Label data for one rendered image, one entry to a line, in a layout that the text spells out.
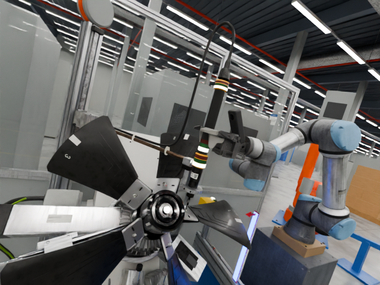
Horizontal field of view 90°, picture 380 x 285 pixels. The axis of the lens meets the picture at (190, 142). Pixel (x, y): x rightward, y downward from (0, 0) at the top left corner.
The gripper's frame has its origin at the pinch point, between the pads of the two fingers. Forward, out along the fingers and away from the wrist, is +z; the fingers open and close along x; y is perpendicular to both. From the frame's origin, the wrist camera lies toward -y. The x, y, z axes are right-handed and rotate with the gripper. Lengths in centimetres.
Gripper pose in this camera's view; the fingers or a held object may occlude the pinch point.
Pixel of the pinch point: (201, 127)
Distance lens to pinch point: 60.2
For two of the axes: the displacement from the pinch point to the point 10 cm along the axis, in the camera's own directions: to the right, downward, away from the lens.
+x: -4.0, -2.1, 8.9
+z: -8.7, -2.1, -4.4
